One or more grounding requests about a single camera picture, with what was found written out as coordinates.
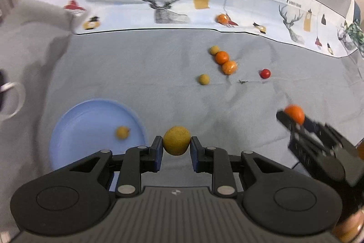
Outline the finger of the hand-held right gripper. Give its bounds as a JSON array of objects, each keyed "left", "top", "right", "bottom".
[
  {"left": 276, "top": 110, "right": 302, "bottom": 134},
  {"left": 303, "top": 117, "right": 326, "bottom": 133}
]

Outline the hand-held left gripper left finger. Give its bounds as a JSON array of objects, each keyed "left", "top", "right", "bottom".
[{"left": 70, "top": 136, "right": 164, "bottom": 198}]

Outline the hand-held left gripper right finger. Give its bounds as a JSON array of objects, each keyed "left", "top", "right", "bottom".
[{"left": 190, "top": 136, "right": 288, "bottom": 198}]

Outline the blue round plate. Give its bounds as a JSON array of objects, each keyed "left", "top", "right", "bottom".
[{"left": 49, "top": 99, "right": 149, "bottom": 172}]

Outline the orange tomato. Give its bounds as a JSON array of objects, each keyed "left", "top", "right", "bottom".
[{"left": 222, "top": 60, "right": 238, "bottom": 75}]

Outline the person's right forearm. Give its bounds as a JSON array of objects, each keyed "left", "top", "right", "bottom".
[{"left": 333, "top": 197, "right": 364, "bottom": 243}]

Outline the green patterned cloth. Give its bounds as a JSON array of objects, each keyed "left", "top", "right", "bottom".
[{"left": 345, "top": 19, "right": 364, "bottom": 57}]

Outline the white charging cable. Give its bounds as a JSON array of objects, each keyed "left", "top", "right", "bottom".
[{"left": 0, "top": 82, "right": 27, "bottom": 122}]

